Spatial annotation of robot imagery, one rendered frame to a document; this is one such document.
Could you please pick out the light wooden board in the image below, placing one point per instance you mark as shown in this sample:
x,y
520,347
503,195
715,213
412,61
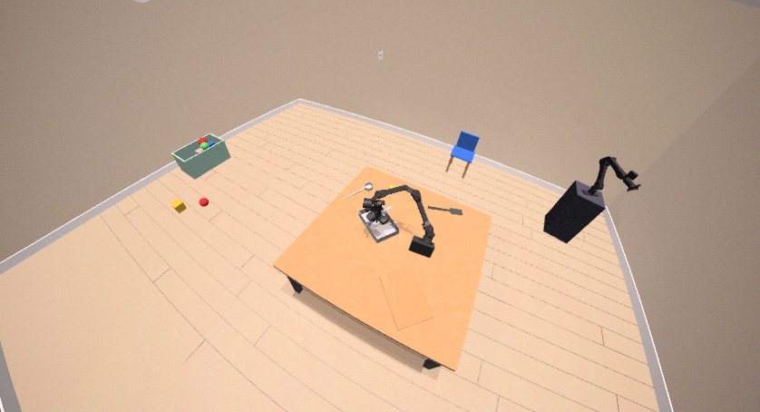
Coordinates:
x,y
406,299

